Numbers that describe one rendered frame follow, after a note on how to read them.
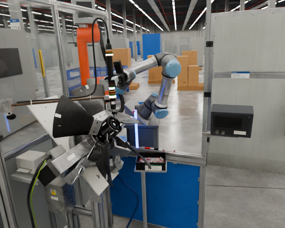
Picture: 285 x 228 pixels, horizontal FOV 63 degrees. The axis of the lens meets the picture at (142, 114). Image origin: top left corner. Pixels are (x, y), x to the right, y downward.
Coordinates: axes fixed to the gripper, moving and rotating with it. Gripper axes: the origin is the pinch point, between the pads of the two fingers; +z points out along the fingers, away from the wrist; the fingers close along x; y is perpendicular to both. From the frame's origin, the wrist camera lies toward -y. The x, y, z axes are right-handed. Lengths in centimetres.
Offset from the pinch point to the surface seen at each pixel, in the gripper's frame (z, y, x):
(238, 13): -182, -49, -70
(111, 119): 5.6, 24.1, -3.4
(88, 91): -3.8, 9.5, 17.5
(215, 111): -33, 25, -60
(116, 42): -941, -44, 475
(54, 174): 47, 39, 6
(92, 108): 2.8, 18.7, 11.2
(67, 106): 27.4, 11.6, 10.0
